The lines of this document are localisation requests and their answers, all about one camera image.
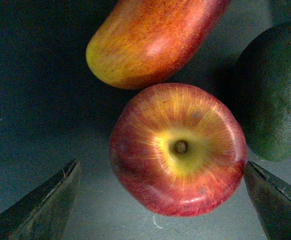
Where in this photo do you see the red yellow mango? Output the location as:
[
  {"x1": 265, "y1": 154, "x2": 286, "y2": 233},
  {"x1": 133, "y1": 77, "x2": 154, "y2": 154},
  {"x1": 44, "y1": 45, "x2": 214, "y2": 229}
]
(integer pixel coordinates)
[{"x1": 85, "y1": 0, "x2": 230, "y2": 90}]

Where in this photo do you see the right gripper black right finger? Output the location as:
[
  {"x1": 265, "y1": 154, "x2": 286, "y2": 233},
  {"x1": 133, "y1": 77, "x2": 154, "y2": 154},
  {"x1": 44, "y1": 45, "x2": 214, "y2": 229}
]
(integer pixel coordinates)
[{"x1": 244, "y1": 161, "x2": 291, "y2": 240}]

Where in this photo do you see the red yellow apple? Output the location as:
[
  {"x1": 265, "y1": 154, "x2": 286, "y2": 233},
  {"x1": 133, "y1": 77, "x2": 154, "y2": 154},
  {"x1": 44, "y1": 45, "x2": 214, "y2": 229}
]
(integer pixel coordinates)
[{"x1": 109, "y1": 83, "x2": 247, "y2": 217}]

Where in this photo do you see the dark green avocado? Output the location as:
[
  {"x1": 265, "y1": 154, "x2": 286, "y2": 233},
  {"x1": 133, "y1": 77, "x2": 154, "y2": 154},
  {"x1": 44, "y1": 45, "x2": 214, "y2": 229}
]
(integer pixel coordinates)
[{"x1": 231, "y1": 22, "x2": 291, "y2": 162}]

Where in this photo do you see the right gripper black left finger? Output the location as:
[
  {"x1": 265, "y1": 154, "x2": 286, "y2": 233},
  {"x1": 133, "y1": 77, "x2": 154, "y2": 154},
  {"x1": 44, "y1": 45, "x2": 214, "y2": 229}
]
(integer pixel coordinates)
[{"x1": 0, "y1": 159, "x2": 81, "y2": 240}]

